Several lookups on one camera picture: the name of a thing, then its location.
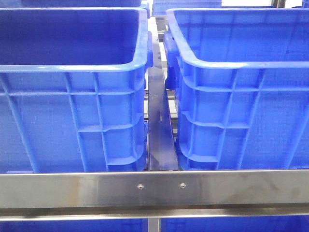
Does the blue plastic crate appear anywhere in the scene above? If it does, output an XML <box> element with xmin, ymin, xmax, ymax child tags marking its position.
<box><xmin>0</xmin><ymin>8</ymin><xmax>153</xmax><ymax>174</ymax></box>
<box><xmin>165</xmin><ymin>8</ymin><xmax>309</xmax><ymax>170</ymax></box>

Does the stainless steel rack frame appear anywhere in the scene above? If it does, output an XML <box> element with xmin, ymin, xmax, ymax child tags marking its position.
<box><xmin>0</xmin><ymin>16</ymin><xmax>309</xmax><ymax>232</ymax></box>

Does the blue crate lower left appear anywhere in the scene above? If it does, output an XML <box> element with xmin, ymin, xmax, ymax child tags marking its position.
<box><xmin>0</xmin><ymin>219</ymin><xmax>147</xmax><ymax>232</ymax></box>

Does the blue plastic crate right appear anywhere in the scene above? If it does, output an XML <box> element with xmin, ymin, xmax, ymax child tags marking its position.
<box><xmin>165</xmin><ymin>8</ymin><xmax>309</xmax><ymax>170</ymax></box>

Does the blue plastic crate left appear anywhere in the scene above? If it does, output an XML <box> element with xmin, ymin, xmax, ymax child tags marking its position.
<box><xmin>0</xmin><ymin>8</ymin><xmax>153</xmax><ymax>174</ymax></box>

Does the blue crate lower right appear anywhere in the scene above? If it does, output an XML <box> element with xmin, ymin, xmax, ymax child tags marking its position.
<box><xmin>161</xmin><ymin>216</ymin><xmax>309</xmax><ymax>232</ymax></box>

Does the blue crate back middle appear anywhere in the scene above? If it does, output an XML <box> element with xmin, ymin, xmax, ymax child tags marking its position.
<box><xmin>152</xmin><ymin>0</ymin><xmax>222</xmax><ymax>16</ymax></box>

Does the blue crate back left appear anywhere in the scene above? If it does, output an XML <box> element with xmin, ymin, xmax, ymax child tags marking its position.
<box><xmin>17</xmin><ymin>0</ymin><xmax>150</xmax><ymax>18</ymax></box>

